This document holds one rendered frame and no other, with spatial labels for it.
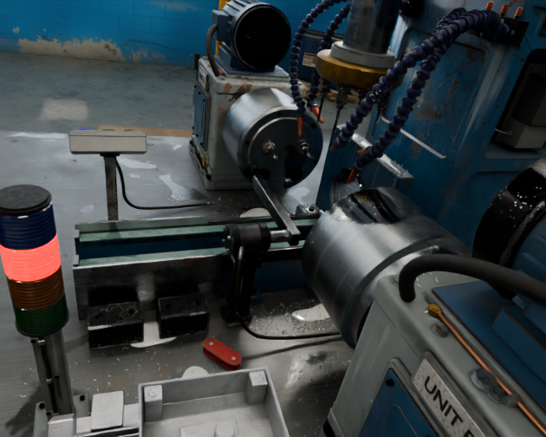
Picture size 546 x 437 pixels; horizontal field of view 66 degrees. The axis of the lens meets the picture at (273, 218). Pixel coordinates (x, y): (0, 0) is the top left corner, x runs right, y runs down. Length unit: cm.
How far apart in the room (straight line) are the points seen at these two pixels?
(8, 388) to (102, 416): 42
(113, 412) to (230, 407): 12
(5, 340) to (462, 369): 79
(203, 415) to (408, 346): 25
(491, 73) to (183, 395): 76
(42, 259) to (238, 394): 27
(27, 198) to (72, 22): 588
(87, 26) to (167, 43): 101
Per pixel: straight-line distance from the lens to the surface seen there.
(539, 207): 48
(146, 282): 91
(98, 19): 635
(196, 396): 44
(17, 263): 56
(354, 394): 68
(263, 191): 97
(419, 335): 51
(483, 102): 92
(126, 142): 108
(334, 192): 110
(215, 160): 136
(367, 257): 65
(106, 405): 49
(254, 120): 110
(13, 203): 53
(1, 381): 90
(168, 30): 637
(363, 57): 85
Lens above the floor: 148
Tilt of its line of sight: 31 degrees down
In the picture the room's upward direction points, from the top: 10 degrees clockwise
